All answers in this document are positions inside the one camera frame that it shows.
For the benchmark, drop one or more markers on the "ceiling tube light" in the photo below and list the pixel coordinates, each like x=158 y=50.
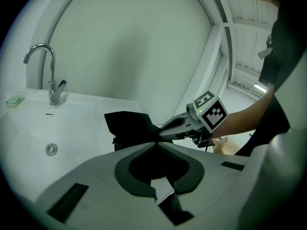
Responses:
x=260 y=87

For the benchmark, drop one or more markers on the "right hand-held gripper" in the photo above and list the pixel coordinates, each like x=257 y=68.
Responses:
x=212 y=114

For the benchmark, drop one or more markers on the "person's right forearm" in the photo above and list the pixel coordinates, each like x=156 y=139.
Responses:
x=239 y=123

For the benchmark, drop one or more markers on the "black cloth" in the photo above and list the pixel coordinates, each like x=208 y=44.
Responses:
x=132 y=128

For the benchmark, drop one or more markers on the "chrome faucet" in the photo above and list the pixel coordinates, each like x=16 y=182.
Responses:
x=52 y=90

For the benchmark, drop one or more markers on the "green soap dish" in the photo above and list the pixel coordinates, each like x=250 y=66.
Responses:
x=14 y=101

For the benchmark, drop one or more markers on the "brown cardboard box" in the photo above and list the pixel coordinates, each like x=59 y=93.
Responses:
x=225 y=147

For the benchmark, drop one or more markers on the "grey wall pipe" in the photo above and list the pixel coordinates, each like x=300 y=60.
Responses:
x=41 y=73

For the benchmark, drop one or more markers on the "metal sink drain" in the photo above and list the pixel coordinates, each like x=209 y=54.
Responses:
x=51 y=149

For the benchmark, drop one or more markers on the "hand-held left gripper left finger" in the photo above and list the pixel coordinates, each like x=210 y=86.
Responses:
x=96 y=188

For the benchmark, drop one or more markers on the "person in black shirt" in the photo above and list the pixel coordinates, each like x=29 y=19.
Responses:
x=283 y=56

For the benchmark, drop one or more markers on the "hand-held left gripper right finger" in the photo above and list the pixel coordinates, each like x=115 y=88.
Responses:
x=216 y=176

